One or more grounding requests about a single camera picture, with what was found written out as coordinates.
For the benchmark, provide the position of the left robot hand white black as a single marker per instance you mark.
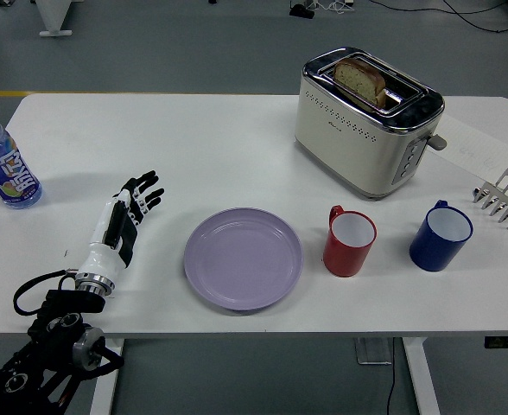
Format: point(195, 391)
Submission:
point(100, 259)

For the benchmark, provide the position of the purple round plate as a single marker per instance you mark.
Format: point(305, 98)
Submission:
point(243, 259)

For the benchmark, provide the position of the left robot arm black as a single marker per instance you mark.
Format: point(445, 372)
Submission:
point(59, 328)

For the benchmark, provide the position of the grey table foot plate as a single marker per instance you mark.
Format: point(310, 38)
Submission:
point(372, 351)

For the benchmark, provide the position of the blue labelled drink bottle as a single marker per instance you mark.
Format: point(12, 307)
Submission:
point(5, 164)

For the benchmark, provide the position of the white table leg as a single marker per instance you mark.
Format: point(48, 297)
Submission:
point(420, 380)
point(105, 397)

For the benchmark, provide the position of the red mug white inside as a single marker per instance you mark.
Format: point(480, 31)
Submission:
point(344, 259)

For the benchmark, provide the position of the white stand base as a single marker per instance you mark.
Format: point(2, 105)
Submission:
point(55, 17)

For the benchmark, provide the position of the cream and chrome toaster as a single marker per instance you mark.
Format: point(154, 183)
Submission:
point(344, 147)

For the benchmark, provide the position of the bread slice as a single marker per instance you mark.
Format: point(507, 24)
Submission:
point(362, 80)

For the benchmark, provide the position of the black box on floor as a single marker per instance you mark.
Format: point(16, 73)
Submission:
point(301, 10)

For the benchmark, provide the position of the blue mug white inside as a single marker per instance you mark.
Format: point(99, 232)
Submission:
point(431, 253)

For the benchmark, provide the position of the white paper sheet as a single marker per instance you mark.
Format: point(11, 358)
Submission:
point(474, 147)

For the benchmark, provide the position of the silver metal rack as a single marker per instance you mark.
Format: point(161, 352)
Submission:
point(506, 194)

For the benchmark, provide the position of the black table control panel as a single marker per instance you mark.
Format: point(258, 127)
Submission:
point(506, 342)

